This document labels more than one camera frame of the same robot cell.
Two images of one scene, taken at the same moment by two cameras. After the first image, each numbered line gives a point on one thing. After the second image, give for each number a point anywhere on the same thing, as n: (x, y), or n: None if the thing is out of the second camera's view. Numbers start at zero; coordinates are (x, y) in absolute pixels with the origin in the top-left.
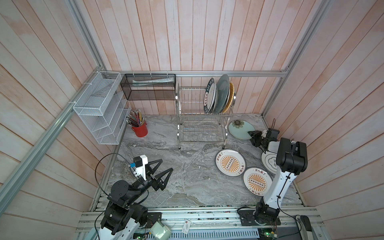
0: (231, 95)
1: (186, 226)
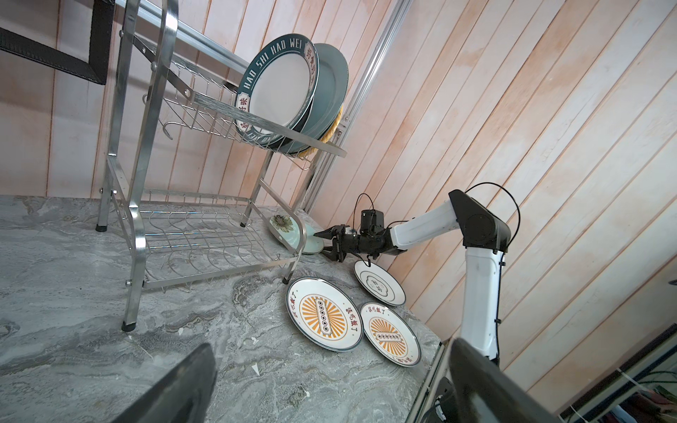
0: (329, 137)
1: None
